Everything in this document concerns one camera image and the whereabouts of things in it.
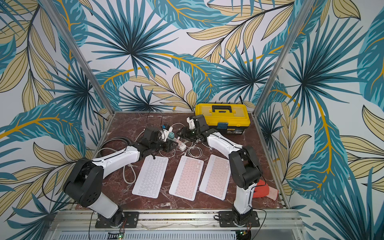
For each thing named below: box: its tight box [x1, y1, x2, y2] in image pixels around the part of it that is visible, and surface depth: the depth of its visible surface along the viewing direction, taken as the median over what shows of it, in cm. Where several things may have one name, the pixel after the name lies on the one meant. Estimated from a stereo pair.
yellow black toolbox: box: [195, 103, 251, 134], surface depth 98 cm
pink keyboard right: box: [199, 154, 231, 201], surface depth 90 cm
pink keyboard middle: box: [169, 155, 205, 201], surface depth 89 cm
